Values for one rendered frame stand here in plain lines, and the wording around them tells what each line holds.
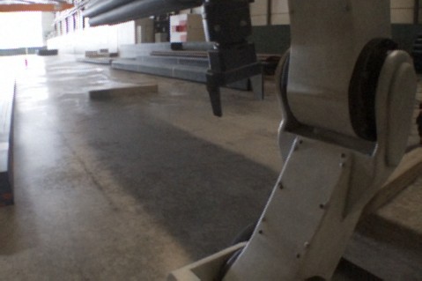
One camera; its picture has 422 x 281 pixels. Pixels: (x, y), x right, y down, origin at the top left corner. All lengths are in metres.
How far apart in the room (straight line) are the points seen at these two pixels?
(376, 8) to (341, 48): 0.08
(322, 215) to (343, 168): 0.07
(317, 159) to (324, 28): 0.18
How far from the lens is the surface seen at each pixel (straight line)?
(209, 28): 0.57
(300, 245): 0.45
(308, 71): 0.43
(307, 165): 0.47
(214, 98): 0.58
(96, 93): 4.25
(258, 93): 0.65
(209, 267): 0.52
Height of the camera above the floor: 0.66
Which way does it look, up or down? 14 degrees down
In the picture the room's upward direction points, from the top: straight up
